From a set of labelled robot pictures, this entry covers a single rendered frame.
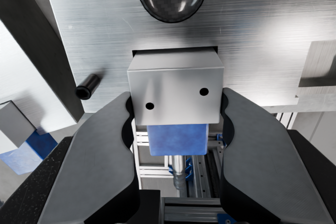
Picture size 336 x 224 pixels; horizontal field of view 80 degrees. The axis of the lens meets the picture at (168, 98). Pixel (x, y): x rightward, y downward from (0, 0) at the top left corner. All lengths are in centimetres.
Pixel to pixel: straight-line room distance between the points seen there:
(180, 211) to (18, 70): 48
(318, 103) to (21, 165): 34
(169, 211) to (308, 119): 113
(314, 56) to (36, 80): 23
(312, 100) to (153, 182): 114
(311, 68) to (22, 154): 27
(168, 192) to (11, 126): 124
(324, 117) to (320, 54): 135
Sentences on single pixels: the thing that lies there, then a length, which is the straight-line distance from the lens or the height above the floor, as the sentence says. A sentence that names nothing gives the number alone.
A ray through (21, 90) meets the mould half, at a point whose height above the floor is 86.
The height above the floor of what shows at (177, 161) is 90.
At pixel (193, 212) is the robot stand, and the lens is 58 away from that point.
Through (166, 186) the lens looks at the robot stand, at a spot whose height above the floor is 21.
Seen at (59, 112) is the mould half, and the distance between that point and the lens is 22.
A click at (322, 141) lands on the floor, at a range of 167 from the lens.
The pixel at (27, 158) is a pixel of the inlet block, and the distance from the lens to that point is 26.
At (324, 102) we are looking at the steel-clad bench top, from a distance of 31.
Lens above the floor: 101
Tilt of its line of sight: 60 degrees down
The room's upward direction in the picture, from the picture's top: 177 degrees counter-clockwise
